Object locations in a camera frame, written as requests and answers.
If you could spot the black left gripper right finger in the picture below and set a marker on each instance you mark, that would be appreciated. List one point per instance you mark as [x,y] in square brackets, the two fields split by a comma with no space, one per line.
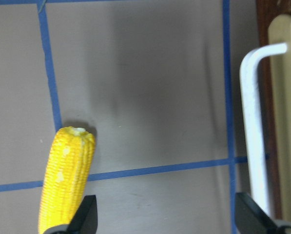
[251,219]

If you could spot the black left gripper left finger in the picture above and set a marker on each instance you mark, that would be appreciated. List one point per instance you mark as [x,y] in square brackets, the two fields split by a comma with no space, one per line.
[85,220]

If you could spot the light wood drawer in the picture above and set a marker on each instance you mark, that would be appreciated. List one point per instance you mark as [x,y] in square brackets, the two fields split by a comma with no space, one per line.
[274,26]

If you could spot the yellow plastic corn cob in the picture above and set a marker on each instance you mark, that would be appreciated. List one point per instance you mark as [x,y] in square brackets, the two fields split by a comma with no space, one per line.
[66,174]

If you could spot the white metal drawer handle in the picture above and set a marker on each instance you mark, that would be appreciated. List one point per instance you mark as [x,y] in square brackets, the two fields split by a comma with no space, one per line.
[251,109]

